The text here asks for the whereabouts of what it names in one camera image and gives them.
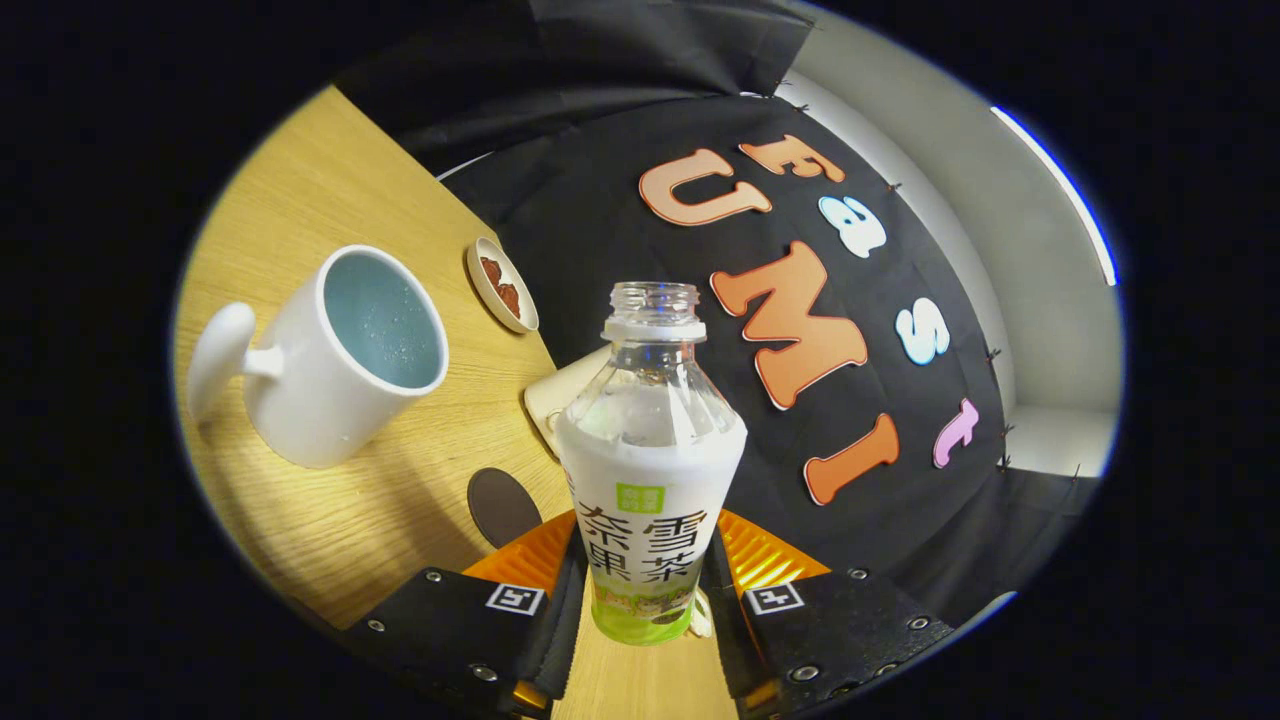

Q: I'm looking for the clear plastic juice bottle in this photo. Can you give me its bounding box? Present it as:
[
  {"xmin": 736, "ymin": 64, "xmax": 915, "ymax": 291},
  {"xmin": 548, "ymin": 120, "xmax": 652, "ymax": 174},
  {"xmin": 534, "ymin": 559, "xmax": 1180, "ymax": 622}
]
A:
[{"xmin": 553, "ymin": 282, "xmax": 749, "ymax": 646}]

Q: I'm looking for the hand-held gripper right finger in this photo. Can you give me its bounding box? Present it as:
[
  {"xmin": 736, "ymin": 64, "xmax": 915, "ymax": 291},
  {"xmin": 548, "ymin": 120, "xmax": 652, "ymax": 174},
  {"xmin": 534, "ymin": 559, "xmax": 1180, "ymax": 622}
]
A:
[{"xmin": 700, "ymin": 508, "xmax": 956, "ymax": 720}]

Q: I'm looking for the dark round coaster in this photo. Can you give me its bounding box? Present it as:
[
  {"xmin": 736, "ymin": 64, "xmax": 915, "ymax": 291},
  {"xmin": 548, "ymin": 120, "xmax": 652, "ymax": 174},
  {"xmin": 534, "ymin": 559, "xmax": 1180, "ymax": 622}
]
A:
[{"xmin": 467, "ymin": 467, "xmax": 544, "ymax": 549}]

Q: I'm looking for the white round plate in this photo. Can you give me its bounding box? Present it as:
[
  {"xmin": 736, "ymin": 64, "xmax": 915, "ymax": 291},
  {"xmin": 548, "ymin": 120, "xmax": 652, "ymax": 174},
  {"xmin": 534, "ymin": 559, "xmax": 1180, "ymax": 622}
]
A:
[{"xmin": 466, "ymin": 237, "xmax": 540, "ymax": 335}]

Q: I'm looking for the wooden table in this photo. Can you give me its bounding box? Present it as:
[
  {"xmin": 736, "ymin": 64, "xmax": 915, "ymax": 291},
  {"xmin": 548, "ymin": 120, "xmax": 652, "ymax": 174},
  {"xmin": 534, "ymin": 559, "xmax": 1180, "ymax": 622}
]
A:
[{"xmin": 175, "ymin": 85, "xmax": 741, "ymax": 720}]

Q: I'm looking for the white ceramic cup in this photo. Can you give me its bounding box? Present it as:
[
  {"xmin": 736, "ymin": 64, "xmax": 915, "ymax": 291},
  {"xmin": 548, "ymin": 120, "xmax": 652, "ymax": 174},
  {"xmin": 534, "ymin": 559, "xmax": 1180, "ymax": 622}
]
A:
[{"xmin": 186, "ymin": 245, "xmax": 450, "ymax": 471}]

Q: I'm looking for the white toaster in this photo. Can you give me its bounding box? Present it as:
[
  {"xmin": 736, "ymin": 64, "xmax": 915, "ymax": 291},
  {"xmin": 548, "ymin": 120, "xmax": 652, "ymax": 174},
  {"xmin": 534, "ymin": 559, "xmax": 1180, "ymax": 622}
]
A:
[{"xmin": 523, "ymin": 345, "xmax": 613, "ymax": 461}]

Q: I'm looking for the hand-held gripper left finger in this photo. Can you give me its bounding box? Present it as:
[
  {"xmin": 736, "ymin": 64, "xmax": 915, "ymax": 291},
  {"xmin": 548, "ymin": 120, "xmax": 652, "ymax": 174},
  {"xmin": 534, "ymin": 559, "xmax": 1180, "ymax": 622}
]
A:
[{"xmin": 345, "ymin": 510, "xmax": 591, "ymax": 720}]

